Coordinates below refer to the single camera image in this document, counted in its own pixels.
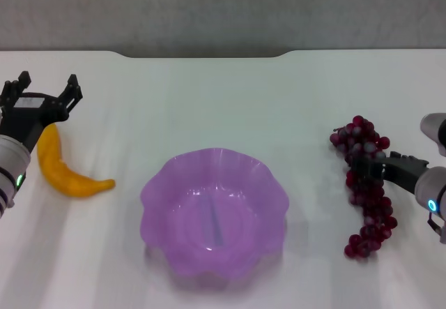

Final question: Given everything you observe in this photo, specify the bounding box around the right wrist camera housing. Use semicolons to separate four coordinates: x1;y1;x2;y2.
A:
420;112;446;157

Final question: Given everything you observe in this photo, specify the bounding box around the purple scalloped plastic bowl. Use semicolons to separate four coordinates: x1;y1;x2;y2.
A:
139;146;291;282

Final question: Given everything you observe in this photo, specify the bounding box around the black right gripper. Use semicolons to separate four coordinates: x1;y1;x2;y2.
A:
351;151;430;195

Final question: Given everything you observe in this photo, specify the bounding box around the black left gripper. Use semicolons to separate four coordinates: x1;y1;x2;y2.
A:
0;72;84;153

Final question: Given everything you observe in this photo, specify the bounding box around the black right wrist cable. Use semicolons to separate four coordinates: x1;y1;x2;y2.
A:
427;214;446;244

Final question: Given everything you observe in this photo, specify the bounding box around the dark red grape bunch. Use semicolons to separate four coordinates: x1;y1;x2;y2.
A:
329;114;399;259

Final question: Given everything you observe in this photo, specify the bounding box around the yellow banana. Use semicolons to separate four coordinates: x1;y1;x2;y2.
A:
36;123;116;198

